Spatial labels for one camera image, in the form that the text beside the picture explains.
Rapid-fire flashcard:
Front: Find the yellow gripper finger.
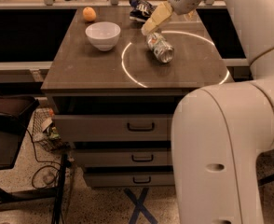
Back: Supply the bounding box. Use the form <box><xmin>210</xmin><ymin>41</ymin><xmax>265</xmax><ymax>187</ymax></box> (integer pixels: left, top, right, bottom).
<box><xmin>141</xmin><ymin>1</ymin><xmax>173</xmax><ymax>36</ymax></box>

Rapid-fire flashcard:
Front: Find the silver 7up soda can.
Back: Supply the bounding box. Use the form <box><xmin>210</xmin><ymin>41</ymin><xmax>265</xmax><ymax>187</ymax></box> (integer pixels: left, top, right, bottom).
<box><xmin>146</xmin><ymin>33</ymin><xmax>174</xmax><ymax>63</ymax></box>

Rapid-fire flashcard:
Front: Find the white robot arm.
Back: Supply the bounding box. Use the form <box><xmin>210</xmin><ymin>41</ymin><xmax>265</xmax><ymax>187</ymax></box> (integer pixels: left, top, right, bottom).
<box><xmin>171</xmin><ymin>0</ymin><xmax>274</xmax><ymax>224</ymax></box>

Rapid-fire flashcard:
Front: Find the blue chip bag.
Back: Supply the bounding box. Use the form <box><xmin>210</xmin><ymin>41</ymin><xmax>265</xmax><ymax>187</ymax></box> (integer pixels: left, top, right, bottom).
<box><xmin>129</xmin><ymin>0</ymin><xmax>156</xmax><ymax>23</ymax></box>

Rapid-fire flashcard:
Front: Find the white ceramic bowl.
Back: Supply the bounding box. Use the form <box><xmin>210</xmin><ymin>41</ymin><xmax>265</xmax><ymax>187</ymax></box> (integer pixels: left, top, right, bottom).
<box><xmin>85</xmin><ymin>21</ymin><xmax>121</xmax><ymax>51</ymax></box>

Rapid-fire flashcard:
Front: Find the orange fruit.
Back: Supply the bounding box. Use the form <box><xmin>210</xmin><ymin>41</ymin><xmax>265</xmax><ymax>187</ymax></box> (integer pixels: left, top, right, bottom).
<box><xmin>82</xmin><ymin>7</ymin><xmax>97</xmax><ymax>22</ymax></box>

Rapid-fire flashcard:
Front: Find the grey drawer cabinet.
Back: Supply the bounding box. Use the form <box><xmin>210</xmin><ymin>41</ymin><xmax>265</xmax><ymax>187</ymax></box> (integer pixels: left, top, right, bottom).
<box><xmin>42</xmin><ymin>7</ymin><xmax>230</xmax><ymax>174</ymax></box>

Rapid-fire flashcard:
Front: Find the top grey drawer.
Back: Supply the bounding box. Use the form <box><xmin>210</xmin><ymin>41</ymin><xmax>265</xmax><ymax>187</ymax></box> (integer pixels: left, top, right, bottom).
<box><xmin>54</xmin><ymin>114</ymin><xmax>171</xmax><ymax>142</ymax></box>

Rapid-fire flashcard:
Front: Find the grey drawer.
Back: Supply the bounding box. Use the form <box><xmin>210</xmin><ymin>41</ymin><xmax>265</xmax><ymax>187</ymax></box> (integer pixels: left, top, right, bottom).
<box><xmin>72</xmin><ymin>148</ymin><xmax>172</xmax><ymax>168</ymax></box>
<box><xmin>54</xmin><ymin>114</ymin><xmax>171</xmax><ymax>142</ymax></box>
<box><xmin>83</xmin><ymin>172</ymin><xmax>174</xmax><ymax>188</ymax></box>

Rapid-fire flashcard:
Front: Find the middle grey drawer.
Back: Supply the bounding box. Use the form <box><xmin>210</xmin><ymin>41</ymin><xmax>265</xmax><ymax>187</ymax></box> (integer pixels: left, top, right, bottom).
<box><xmin>72</xmin><ymin>148</ymin><xmax>172</xmax><ymax>168</ymax></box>

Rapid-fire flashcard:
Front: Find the bottom grey drawer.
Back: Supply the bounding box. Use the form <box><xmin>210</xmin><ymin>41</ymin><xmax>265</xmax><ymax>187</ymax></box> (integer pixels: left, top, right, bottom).
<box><xmin>83</xmin><ymin>172</ymin><xmax>174</xmax><ymax>188</ymax></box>

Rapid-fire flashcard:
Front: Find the black chair on left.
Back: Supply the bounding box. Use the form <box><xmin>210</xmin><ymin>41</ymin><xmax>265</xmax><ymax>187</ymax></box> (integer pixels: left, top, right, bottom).
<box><xmin>0</xmin><ymin>92</ymin><xmax>68</xmax><ymax>224</ymax></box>

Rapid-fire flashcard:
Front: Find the blue tape cross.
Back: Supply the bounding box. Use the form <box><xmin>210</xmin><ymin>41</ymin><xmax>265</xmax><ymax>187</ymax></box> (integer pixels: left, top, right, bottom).
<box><xmin>124</xmin><ymin>188</ymin><xmax>158</xmax><ymax>224</ymax></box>

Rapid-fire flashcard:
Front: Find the wire waste basket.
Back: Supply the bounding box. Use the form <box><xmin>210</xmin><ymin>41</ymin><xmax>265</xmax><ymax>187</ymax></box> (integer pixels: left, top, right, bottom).
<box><xmin>32</xmin><ymin>108</ymin><xmax>65</xmax><ymax>152</ymax></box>

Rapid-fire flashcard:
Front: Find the black floor cable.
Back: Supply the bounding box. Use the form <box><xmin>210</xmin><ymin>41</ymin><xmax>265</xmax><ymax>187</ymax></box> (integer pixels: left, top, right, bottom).
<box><xmin>25</xmin><ymin>128</ymin><xmax>62</xmax><ymax>190</ymax></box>

